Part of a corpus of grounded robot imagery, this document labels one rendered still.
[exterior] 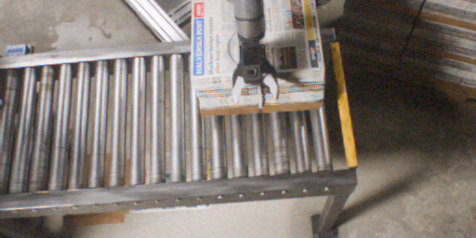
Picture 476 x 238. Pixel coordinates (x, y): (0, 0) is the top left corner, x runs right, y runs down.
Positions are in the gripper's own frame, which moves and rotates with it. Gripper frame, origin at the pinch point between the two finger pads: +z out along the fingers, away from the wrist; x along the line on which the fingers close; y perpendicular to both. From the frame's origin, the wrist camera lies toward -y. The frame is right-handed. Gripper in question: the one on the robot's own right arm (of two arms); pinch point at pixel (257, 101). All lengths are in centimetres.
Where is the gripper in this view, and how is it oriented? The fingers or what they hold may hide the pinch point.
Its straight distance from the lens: 141.5
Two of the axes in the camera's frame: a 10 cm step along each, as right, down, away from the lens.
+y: 0.1, -5.4, 8.4
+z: 0.9, 8.4, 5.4
